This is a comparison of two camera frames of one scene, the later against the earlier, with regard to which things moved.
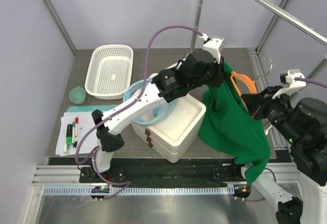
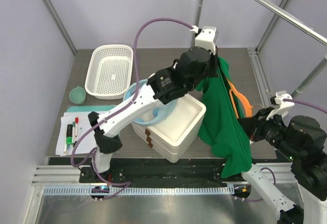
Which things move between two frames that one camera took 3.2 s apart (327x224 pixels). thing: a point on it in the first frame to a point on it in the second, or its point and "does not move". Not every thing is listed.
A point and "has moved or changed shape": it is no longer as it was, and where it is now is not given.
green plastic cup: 77,95 does not move
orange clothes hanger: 250,82 to 243,98
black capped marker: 75,144 does not move
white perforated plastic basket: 109,72 does not move
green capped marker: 73,132 does not move
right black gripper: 254,101 to 254,125
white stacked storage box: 172,135 does not move
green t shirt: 227,124 has moved or changed shape
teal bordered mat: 89,108 does not move
